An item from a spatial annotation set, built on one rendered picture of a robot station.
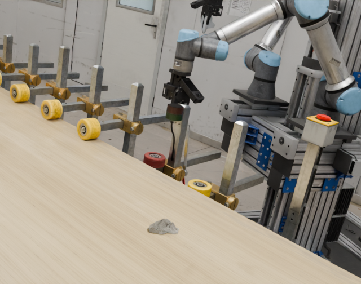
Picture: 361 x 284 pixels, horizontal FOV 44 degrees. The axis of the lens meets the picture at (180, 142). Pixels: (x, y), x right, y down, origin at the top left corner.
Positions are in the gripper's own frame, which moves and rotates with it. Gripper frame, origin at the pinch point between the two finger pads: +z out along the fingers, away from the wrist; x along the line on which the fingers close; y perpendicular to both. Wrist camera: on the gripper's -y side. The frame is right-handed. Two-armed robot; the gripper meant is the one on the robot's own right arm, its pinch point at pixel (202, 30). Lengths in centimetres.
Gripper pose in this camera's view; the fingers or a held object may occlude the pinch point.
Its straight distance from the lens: 239.9
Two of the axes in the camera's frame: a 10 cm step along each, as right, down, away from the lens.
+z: -1.7, 9.3, 3.2
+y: 9.0, 0.2, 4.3
